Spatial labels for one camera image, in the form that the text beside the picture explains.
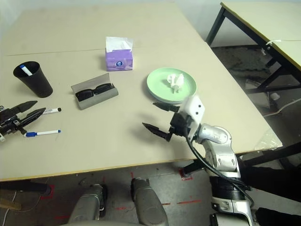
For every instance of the clear plastic bag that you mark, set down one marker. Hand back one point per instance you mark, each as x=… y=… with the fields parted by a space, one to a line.
x=266 y=142

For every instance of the white tie on side table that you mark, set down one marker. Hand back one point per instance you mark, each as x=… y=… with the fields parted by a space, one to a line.
x=272 y=42

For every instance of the white marker blue clip cap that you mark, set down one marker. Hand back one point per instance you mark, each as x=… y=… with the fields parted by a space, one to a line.
x=44 y=133

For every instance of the bystander leg black trousers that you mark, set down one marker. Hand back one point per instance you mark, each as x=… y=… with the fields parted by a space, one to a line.
x=270 y=183
x=279 y=217

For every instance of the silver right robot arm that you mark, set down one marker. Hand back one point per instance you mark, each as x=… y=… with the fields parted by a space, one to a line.
x=223 y=153

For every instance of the green plate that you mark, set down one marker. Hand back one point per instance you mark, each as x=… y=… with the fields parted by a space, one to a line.
x=157 y=82

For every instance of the light grey robot waist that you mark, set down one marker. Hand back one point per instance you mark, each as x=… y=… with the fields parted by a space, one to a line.
x=98 y=223

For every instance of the grey robot leg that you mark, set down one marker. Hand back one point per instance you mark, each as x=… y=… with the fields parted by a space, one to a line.
x=88 y=204
x=148 y=204

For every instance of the white marker blue end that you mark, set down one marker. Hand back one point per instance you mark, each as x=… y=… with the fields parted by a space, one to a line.
x=26 y=70

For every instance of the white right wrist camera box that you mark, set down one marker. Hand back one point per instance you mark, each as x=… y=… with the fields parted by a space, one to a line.
x=194 y=108

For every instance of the grey robot left leg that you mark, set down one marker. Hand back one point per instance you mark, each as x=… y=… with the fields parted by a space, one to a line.
x=88 y=204

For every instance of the grey robot right leg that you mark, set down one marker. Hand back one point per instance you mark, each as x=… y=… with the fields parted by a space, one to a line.
x=148 y=204

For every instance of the black table leg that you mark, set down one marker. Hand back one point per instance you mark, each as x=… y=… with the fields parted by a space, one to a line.
x=265 y=155

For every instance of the grey glasses case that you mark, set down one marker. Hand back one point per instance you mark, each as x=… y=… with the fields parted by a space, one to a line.
x=103 y=97

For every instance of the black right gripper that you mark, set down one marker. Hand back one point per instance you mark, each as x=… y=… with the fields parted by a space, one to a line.
x=183 y=124

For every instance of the side table with black legs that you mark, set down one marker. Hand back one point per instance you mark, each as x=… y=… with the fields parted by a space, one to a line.
x=263 y=18

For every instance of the wooden plank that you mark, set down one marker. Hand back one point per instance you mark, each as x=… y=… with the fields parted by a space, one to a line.
x=10 y=205

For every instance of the black plastic cup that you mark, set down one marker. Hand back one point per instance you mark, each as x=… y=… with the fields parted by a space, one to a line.
x=40 y=84

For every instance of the white tissue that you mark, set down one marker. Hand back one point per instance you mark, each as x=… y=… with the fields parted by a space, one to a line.
x=175 y=82

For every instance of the purple tissue box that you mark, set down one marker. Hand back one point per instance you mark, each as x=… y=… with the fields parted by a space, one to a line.
x=118 y=61

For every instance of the whiteboard marker black cap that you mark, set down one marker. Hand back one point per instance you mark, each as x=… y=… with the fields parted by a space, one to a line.
x=53 y=110

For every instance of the black sunglasses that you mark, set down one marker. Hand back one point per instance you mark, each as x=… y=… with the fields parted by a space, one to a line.
x=87 y=94

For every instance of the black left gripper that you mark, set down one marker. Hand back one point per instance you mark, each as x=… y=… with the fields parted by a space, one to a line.
x=10 y=122

